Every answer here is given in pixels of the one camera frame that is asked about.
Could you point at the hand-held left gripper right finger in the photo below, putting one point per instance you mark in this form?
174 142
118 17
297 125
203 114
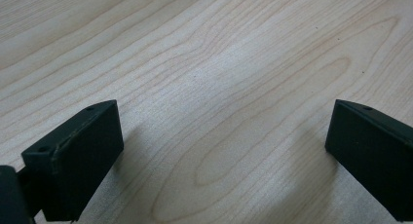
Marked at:
373 159

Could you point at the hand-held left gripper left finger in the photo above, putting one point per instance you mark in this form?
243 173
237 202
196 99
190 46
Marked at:
81 162

